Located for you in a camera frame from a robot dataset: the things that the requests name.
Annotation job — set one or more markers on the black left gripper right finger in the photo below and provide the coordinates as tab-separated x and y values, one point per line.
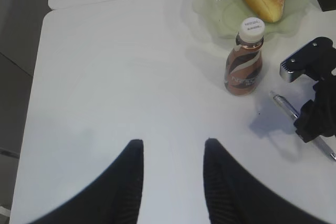
263	187

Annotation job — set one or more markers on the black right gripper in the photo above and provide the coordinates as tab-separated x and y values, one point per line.
317	117

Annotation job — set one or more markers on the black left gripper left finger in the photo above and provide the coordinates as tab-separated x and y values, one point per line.
113	197

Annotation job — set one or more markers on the grey grip ballpoint pen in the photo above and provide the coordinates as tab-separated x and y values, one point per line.
287	108

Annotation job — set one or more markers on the brown Nescafe coffee bottle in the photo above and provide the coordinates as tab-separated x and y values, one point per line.
244	63

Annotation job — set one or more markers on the green wavy glass plate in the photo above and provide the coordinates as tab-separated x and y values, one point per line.
224	17

